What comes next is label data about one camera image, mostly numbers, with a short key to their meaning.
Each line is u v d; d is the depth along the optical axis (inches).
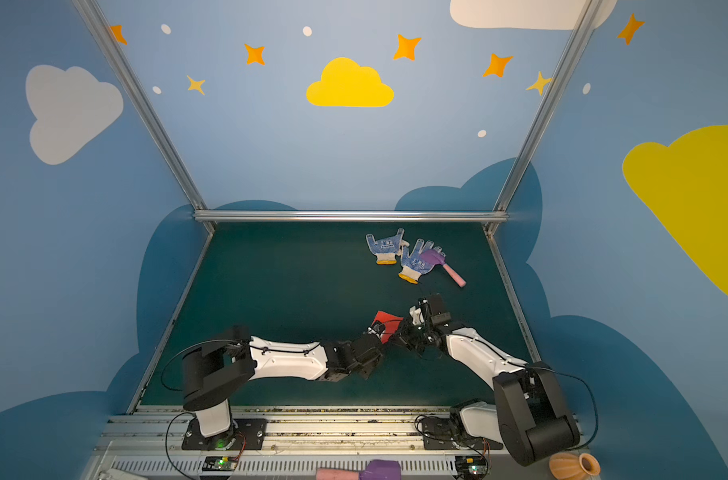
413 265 43.3
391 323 31.7
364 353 26.1
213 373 17.9
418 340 29.7
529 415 16.5
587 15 27.3
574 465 24.2
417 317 33.7
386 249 45.0
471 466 28.0
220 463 28.2
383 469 27.7
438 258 43.6
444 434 29.4
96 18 27.3
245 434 29.5
